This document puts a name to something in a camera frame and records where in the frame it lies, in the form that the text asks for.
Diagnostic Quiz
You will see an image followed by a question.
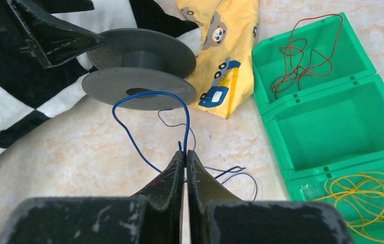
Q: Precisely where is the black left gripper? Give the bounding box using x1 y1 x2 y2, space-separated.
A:
0 0 107 68

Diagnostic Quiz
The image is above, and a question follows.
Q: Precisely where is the green three-compartment plastic bin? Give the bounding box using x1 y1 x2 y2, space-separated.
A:
252 13 384 243

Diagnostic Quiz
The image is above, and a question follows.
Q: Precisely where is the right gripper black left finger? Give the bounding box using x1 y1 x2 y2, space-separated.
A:
133 151 185 243

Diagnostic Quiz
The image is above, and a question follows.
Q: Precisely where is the black white checkered pillow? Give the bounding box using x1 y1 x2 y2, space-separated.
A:
0 1 202 154

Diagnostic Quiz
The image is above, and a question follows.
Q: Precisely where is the yellow cartoon print cloth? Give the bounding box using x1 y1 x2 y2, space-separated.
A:
177 1 260 119

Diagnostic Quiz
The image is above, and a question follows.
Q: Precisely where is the red cable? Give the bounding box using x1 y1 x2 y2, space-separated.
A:
270 13 344 100

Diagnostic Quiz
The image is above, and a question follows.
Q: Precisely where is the grey plastic cable spool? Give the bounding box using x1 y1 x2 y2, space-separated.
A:
82 28 196 110

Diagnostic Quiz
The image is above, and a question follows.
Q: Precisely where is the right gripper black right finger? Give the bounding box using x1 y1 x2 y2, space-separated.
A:
186 150 243 243

